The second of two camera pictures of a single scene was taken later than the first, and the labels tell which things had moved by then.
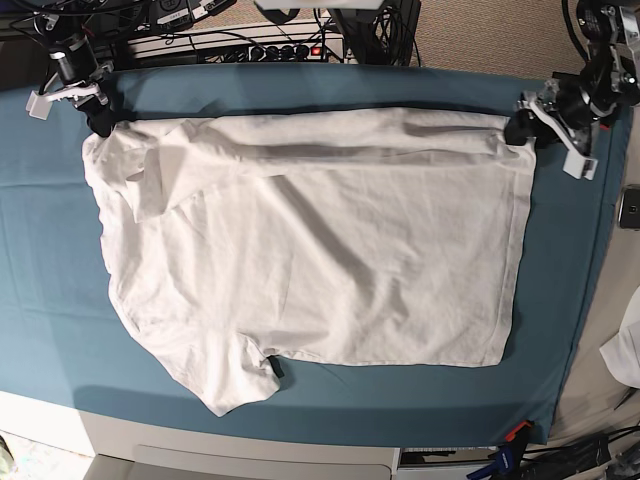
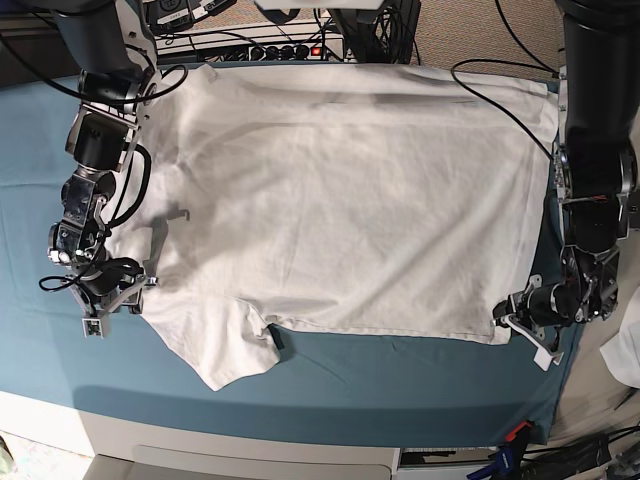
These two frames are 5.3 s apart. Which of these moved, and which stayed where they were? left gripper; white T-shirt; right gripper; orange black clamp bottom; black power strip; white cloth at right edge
Moved: left gripper; white T-shirt; right gripper
Stayed: black power strip; orange black clamp bottom; white cloth at right edge
